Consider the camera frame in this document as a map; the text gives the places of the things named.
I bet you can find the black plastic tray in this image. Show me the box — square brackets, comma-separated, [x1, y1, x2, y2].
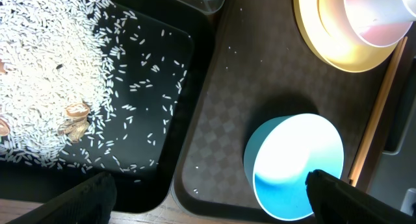
[1, 0, 215, 214]

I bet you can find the spilled rice pile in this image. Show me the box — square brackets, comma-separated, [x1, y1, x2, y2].
[0, 0, 189, 182]

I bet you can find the cream cup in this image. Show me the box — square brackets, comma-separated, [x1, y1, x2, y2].
[344, 0, 415, 28]

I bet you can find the grey dishwasher rack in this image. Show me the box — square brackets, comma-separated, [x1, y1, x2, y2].
[369, 61, 415, 217]

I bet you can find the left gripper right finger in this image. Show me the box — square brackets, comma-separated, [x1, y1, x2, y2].
[305, 169, 415, 224]

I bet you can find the brown nut shell piece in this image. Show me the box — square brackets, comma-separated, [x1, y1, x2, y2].
[58, 103, 90, 143]

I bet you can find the blue bowl with rice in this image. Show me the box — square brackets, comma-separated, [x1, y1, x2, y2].
[243, 114, 344, 221]

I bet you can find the pink bowl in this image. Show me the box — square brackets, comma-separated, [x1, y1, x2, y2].
[318, 0, 413, 47]

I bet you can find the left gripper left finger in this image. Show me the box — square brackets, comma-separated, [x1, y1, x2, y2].
[7, 172, 116, 224]

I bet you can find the brown serving tray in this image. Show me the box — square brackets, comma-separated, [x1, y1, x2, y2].
[172, 0, 387, 223]

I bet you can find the yellow plate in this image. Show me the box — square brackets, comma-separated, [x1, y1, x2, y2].
[293, 0, 397, 73]

